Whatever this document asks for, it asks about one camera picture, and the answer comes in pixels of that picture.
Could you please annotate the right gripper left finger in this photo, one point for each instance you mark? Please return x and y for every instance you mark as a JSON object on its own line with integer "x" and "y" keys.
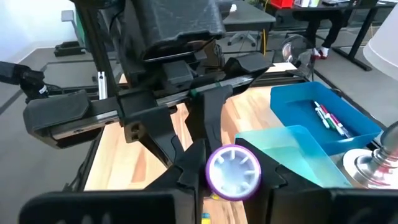
{"x": 109, "y": 208}

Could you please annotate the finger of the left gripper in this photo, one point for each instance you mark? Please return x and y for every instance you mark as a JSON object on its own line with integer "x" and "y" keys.
{"x": 143, "y": 118}
{"x": 208, "y": 118}

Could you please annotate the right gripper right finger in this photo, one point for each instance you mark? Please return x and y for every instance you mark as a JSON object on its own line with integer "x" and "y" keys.
{"x": 311, "y": 207}

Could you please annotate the purple highlighter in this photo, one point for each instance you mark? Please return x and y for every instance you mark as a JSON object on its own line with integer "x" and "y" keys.
{"x": 233, "y": 172}

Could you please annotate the magenta capped white marker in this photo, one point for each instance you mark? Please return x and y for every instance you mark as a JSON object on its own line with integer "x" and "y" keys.
{"x": 335, "y": 120}

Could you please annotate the translucent green plastic bin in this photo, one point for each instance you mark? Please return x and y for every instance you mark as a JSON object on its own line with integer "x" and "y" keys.
{"x": 289, "y": 155}

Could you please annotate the yellow highlighter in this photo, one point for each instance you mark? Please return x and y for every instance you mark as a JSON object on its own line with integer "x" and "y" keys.
{"x": 214, "y": 196}

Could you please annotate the office chair base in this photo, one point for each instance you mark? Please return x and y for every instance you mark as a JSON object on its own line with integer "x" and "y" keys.
{"x": 242, "y": 39}

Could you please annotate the blue plastic bin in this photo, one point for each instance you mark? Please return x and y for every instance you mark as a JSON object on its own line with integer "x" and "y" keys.
{"x": 295, "y": 102}

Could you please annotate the green capped white marker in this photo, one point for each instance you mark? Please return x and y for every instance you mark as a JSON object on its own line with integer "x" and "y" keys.
{"x": 323, "y": 117}

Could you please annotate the red capped white marker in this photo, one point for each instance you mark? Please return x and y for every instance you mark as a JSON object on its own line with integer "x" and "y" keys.
{"x": 326, "y": 109}

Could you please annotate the grey desk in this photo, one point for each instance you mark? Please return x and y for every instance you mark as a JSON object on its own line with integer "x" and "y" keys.
{"x": 248, "y": 18}

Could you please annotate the black floor fan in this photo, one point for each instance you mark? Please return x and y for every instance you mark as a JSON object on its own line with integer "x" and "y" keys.
{"x": 293, "y": 51}

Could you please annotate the person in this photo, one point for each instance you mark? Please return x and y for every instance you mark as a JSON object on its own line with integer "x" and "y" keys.
{"x": 326, "y": 28}

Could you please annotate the white shade table lamp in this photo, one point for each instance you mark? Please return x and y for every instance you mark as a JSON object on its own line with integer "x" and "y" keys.
{"x": 382, "y": 49}

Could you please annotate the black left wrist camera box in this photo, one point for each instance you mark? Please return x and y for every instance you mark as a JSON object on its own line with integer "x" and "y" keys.
{"x": 177, "y": 25}

